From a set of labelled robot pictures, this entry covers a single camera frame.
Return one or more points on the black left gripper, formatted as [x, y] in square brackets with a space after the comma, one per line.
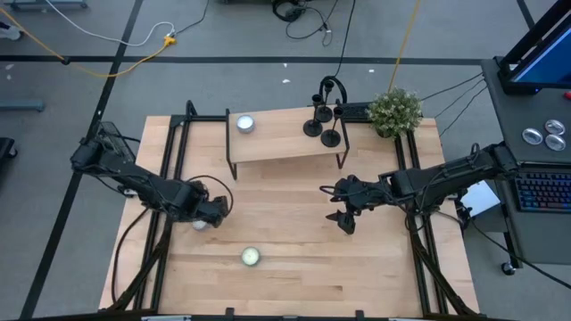
[214, 209]

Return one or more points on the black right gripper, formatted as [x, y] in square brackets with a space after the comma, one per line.
[361, 196]

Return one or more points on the white purple patterned candle jar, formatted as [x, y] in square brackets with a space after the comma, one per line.
[245, 124]

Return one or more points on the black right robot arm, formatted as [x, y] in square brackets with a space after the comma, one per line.
[446, 178]

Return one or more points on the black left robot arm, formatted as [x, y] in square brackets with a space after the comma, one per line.
[156, 191]

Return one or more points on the green leaf patterned candle jar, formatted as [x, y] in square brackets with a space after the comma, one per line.
[250, 256]

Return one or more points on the wooden shelf black metal legs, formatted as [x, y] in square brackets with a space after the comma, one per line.
[276, 142]

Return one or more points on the black keyboard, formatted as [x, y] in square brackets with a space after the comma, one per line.
[358, 112]

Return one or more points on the black table clamp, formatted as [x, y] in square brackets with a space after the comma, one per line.
[229, 312]
[359, 314]

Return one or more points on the potted green plant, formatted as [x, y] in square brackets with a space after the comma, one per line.
[394, 111]

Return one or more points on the white paper sheet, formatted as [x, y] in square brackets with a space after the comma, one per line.
[479, 198]

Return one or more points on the black caster wheel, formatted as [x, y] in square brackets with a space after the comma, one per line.
[508, 268]

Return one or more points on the grey side desk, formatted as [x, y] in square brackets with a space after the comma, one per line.
[513, 116]

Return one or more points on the backlit colourful keyboard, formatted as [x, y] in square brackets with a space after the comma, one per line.
[542, 191]

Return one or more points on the silver tin lid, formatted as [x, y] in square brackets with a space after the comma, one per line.
[555, 142]
[532, 136]
[554, 126]

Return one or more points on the black chair base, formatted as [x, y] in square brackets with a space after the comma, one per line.
[6, 148]

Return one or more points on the grey metal bar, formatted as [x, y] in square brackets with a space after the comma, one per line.
[20, 106]

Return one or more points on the black computer monitor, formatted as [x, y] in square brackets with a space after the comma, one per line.
[548, 62]

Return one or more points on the blue grey cart foot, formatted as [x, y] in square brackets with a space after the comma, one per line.
[44, 4]

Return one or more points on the person's foot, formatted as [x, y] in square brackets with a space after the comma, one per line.
[9, 32]

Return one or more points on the black metal frame rails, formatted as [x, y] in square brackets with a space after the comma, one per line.
[423, 290]
[158, 294]

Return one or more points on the white bar bracket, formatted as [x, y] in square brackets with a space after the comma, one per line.
[406, 319]
[166, 318]

